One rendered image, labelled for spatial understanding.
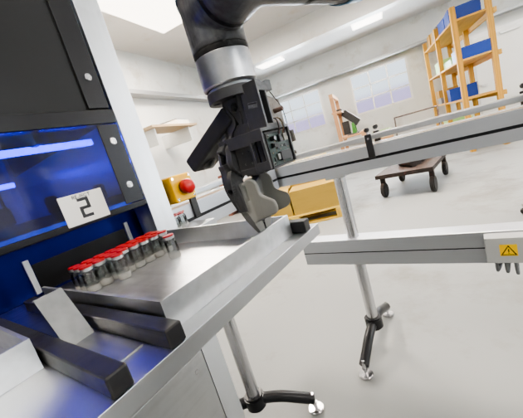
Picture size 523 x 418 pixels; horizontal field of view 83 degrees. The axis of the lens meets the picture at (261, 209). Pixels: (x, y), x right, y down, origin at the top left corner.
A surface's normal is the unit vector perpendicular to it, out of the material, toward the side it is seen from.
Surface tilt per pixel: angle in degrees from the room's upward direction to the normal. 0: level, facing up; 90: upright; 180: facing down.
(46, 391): 0
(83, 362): 0
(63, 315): 55
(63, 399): 0
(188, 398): 90
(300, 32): 90
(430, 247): 90
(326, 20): 90
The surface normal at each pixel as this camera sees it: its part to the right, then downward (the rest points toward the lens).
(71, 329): 0.50, -0.64
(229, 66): 0.20, 0.14
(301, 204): -0.18, 0.24
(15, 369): 0.79, -0.12
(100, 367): -0.28, -0.94
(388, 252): -0.54, 0.31
